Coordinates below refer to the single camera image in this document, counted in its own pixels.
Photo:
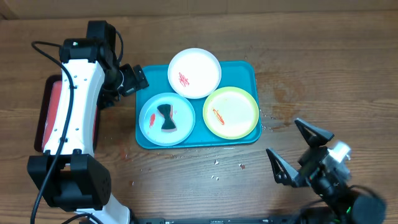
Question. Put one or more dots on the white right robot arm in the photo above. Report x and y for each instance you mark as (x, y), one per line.
(352, 204)

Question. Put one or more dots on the yellow-green plate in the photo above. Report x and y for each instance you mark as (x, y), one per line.
(230, 113)

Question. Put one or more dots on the green and orange sponge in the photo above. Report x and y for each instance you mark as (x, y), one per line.
(166, 110)

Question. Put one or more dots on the white plate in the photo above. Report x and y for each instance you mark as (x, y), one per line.
(194, 73)

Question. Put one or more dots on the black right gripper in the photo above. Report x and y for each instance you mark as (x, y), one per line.
(280, 171)

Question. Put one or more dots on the red water tray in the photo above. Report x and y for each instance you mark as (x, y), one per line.
(48, 111)

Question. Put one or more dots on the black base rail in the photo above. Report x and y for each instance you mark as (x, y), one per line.
(217, 221)

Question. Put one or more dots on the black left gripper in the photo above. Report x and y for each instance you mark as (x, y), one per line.
(138, 80)

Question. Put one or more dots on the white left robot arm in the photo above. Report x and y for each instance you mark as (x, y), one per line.
(66, 173)

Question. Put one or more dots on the blue plastic tray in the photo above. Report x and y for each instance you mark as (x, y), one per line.
(234, 73)

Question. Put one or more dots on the light blue plate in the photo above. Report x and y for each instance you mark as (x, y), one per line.
(150, 120)

